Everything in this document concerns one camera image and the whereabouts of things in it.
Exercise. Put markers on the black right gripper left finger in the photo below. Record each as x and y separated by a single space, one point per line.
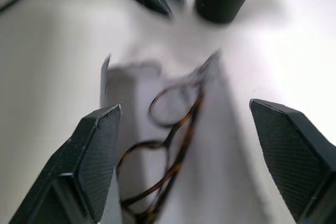
65 171

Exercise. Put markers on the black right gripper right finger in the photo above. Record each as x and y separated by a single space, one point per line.
294 155

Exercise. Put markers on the tortoiseshell round glasses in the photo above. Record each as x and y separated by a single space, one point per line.
172 132

